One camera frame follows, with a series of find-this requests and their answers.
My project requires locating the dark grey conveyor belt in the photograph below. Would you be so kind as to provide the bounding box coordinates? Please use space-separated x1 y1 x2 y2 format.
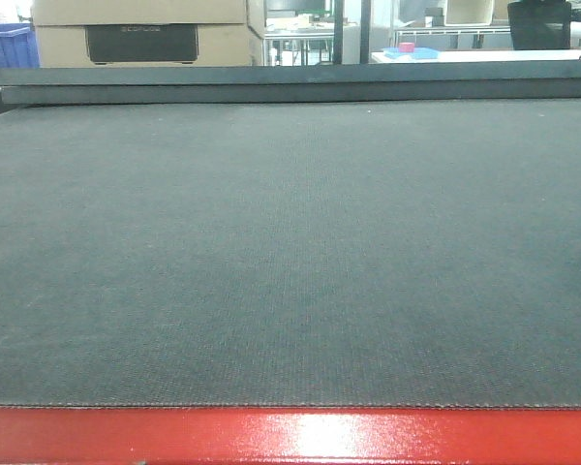
0 100 581 408

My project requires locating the beige bin on shelf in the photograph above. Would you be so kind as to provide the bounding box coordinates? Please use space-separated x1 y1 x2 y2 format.
444 0 494 27

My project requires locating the blue plastic crate far left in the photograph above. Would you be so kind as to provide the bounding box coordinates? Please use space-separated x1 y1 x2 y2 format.
0 23 40 69

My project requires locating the flat blue tray on table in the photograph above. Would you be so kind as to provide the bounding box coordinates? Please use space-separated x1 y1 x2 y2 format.
382 47 441 60

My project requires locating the dark grey conveyor side rail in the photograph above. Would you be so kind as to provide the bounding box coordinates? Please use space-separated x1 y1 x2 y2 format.
0 59 581 106

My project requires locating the cardboard box with black print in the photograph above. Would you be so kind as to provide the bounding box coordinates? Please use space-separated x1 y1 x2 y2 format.
32 0 265 68

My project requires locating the black vertical post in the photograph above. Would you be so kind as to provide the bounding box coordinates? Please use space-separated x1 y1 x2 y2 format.
332 0 345 65

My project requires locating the white background table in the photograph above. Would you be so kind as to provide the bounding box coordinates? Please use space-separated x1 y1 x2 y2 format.
371 49 581 64

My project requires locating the small red block on tray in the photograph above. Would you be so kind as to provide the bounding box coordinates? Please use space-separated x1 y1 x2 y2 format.
398 42 415 53

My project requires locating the red conveyor frame edge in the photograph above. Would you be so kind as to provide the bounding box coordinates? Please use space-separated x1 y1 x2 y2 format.
0 407 581 464

